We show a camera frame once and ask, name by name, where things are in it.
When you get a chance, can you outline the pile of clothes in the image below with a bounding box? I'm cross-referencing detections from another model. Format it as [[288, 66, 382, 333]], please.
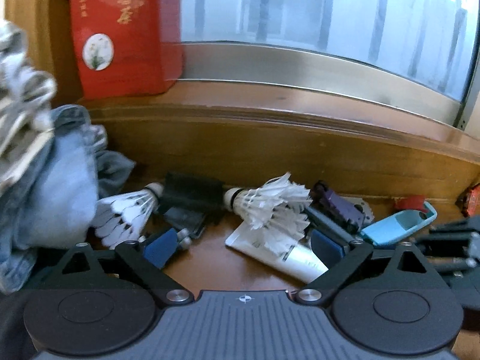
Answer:
[[1, 20, 135, 295]]

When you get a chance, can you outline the white shuttlecock frayed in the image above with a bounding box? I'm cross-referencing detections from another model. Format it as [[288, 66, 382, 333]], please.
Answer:
[[224, 172, 312, 254]]

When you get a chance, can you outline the red small object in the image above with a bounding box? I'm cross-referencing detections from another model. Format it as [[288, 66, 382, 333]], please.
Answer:
[[394, 195, 427, 213]]

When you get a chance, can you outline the red tea box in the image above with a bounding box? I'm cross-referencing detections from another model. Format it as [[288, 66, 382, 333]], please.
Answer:
[[70, 0, 183, 100]]

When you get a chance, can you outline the purple plastic block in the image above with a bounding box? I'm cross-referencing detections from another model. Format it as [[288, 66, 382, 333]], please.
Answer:
[[304, 180, 365, 244]]

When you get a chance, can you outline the window aluminium frame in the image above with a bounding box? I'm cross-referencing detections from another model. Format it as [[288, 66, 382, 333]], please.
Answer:
[[181, 0, 479, 129]]

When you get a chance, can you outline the light blue plastic case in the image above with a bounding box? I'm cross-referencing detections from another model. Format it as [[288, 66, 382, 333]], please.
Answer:
[[360, 202, 438, 246]]

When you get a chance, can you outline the white shuttlecock left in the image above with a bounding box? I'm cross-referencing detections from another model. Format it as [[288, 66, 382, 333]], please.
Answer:
[[90, 183, 164, 249]]

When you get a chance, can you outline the white cosmetic tube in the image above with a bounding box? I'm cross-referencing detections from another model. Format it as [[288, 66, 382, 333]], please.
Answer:
[[224, 222, 329, 284]]

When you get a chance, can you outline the black pouch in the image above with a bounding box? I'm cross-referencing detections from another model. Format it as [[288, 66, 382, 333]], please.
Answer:
[[158, 172, 224, 240]]

